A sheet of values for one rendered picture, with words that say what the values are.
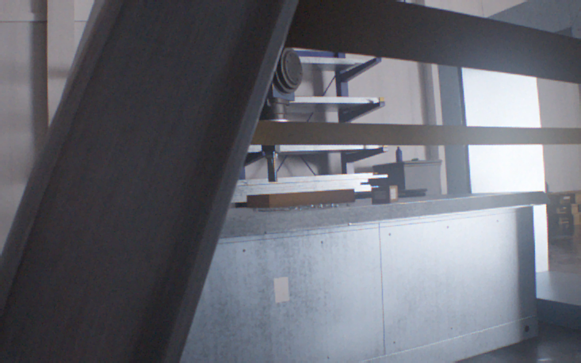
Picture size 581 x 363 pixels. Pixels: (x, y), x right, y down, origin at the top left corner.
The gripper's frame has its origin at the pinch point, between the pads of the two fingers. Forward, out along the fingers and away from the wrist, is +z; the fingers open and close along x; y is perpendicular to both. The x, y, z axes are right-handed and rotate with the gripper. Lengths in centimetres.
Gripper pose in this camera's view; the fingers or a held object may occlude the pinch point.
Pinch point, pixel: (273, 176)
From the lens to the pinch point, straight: 194.4
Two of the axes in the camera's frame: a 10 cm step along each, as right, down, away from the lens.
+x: 1.3, 0.0, 9.9
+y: 9.9, -0.6, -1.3
